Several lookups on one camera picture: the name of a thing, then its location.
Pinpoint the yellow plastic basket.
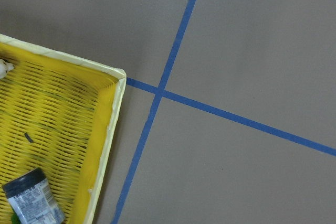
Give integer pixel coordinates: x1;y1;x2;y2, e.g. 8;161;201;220
1;35;127;223

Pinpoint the toy carrot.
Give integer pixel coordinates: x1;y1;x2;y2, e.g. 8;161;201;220
11;213;21;224

